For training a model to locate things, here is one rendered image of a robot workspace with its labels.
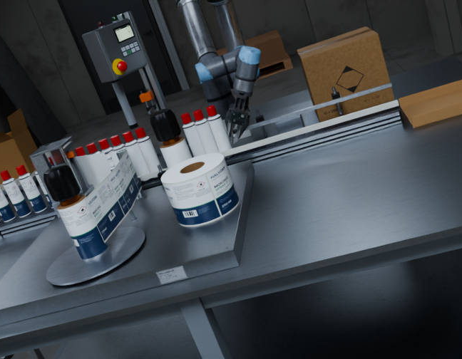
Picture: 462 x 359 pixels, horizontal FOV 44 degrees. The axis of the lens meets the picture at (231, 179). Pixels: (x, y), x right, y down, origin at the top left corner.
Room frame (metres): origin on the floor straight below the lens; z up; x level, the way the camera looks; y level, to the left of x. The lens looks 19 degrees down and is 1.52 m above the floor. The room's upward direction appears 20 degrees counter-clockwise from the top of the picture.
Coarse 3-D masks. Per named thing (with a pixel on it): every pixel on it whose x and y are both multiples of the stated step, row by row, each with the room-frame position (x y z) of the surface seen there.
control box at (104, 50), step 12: (108, 24) 2.31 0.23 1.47; (120, 24) 2.24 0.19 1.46; (84, 36) 2.23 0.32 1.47; (96, 36) 2.17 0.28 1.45; (108, 36) 2.19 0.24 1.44; (96, 48) 2.19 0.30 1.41; (108, 48) 2.18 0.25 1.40; (96, 60) 2.22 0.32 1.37; (108, 60) 2.17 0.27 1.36; (120, 60) 2.20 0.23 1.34; (132, 60) 2.23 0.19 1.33; (144, 60) 2.27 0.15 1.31; (108, 72) 2.18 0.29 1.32; (120, 72) 2.19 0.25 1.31; (132, 72) 2.23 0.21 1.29
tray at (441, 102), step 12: (456, 84) 2.04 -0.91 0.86; (408, 96) 2.08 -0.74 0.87; (420, 96) 2.07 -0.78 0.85; (432, 96) 2.06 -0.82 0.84; (444, 96) 2.03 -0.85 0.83; (456, 96) 1.98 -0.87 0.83; (408, 108) 2.04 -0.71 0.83; (420, 108) 2.00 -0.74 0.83; (432, 108) 1.95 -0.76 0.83; (444, 108) 1.81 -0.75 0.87; (456, 108) 1.81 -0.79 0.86; (420, 120) 1.83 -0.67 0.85; (432, 120) 1.82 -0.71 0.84
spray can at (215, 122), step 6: (210, 108) 2.10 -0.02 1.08; (210, 114) 2.10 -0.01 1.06; (216, 114) 2.10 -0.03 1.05; (210, 120) 2.09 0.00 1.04; (216, 120) 2.09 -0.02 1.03; (210, 126) 2.10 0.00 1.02; (216, 126) 2.09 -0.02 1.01; (222, 126) 2.10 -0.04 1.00; (216, 132) 2.09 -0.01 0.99; (222, 132) 2.09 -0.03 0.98; (216, 138) 2.10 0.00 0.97; (222, 138) 2.09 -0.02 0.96; (228, 138) 2.10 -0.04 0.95; (222, 144) 2.09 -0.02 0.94; (228, 144) 2.09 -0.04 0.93; (222, 150) 2.09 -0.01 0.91; (228, 156) 2.09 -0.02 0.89
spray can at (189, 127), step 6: (186, 114) 2.13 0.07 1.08; (186, 120) 2.13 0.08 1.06; (186, 126) 2.12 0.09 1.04; (192, 126) 2.12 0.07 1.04; (186, 132) 2.12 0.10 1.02; (192, 132) 2.12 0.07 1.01; (192, 138) 2.12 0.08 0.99; (198, 138) 2.12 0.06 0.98; (192, 144) 2.12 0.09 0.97; (198, 144) 2.12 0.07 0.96; (192, 150) 2.13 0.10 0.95; (198, 150) 2.12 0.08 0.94; (204, 150) 2.13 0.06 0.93
